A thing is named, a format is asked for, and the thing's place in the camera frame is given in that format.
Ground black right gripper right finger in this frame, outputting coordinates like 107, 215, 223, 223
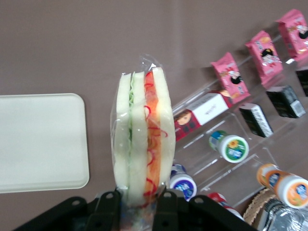
153, 190, 184, 231

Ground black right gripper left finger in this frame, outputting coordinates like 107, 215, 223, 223
86, 190, 121, 231

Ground blue-lid yogurt cup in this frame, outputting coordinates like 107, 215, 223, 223
169, 164, 198, 202

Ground triangle sandwich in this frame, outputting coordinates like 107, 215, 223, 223
111, 54, 177, 231

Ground small black drink carton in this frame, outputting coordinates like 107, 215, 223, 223
295, 69, 308, 97
265, 85, 304, 119
239, 103, 274, 139

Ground oval light wicker basket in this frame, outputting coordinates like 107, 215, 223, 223
243, 187, 278, 227

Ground beige plastic tray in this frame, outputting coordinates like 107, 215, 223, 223
0, 93, 90, 194

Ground green-lid yogurt cup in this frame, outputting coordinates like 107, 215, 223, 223
208, 130, 250, 163

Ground pink snack packet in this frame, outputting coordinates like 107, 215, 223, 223
244, 30, 284, 88
210, 52, 251, 104
276, 9, 308, 62

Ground clear acrylic stepped display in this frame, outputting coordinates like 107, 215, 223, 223
172, 33, 308, 208

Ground red-lid yogurt cup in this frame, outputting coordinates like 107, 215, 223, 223
206, 192, 242, 218

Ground orange-lid yogurt cup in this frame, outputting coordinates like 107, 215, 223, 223
256, 163, 308, 209

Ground red tartan cookie box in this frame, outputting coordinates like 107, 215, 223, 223
172, 90, 233, 142

